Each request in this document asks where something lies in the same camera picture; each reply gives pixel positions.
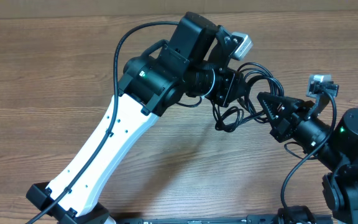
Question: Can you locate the thick black cable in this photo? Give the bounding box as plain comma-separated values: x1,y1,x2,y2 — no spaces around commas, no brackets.
236,62,285,122

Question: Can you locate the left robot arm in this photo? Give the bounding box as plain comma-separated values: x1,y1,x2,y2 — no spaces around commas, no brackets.
26,12,253,223

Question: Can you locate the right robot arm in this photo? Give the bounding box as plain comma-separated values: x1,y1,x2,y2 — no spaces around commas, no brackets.
257,90,358,223

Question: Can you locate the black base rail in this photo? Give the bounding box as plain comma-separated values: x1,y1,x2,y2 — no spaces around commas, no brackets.
111,206,334,224

